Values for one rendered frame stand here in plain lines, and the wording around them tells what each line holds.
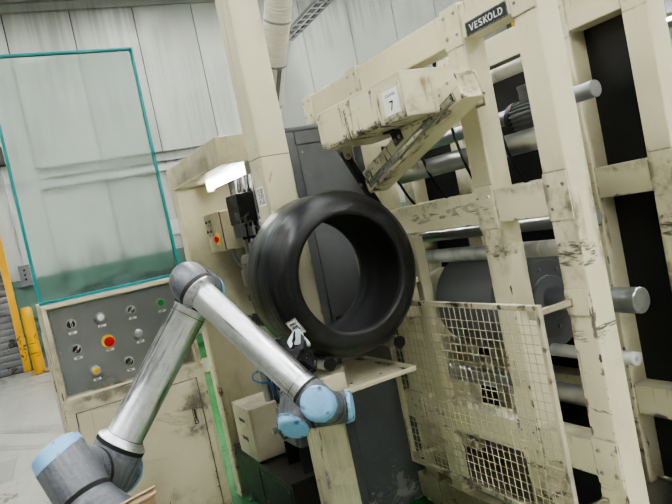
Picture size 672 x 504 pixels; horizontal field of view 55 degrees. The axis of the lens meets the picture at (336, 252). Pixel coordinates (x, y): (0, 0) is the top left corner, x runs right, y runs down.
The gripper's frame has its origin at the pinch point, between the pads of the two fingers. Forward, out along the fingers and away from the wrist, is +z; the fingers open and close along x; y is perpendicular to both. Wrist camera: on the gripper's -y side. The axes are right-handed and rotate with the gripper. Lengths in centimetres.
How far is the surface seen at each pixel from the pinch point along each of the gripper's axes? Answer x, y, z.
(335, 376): -0.6, 21.1, -4.9
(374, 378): 5.4, 34.8, 0.0
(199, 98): -409, 131, 893
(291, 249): 11.6, -16.5, 16.5
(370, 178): 27, 7, 71
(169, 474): -94, 30, -1
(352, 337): 9.4, 17.7, 4.3
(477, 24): 92, -21, 66
